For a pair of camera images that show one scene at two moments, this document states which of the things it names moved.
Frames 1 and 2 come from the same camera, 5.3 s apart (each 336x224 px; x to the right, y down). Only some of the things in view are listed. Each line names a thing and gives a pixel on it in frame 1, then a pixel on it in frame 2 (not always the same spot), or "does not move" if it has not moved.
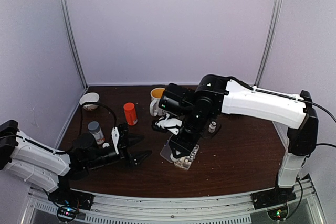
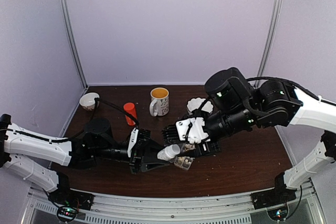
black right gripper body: [196, 123] to [239, 120]
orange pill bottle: [130, 114] does not move
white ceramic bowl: [89, 97] does not move
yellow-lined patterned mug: [156, 94] does not move
